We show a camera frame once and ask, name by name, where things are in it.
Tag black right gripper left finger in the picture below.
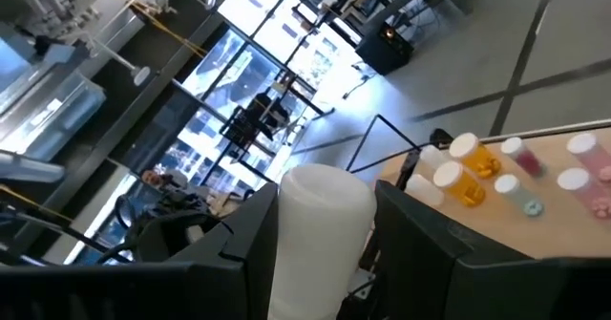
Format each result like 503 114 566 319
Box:
166 181 281 320

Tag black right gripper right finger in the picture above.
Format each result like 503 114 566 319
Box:
374 180 536 320

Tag large white plastic bottle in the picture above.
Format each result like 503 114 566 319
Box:
266 162 378 320

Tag small white plastic bottle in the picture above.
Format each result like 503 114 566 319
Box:
404 173 446 208
419 143 453 171

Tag amber pill bottle white cap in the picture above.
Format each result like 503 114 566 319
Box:
432 160 487 209
448 132 502 181

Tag clear bottle teal pills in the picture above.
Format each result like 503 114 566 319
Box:
494 173 545 218

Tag clear bottle dark red pills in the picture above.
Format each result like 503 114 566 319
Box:
499 137 545 179

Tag pink pill bottle white cap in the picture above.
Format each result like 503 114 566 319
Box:
557 166 611 221
566 132 611 183

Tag wooden shelf board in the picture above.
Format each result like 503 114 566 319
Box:
379 126 611 260

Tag black computer tower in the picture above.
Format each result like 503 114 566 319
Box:
355 21 415 76

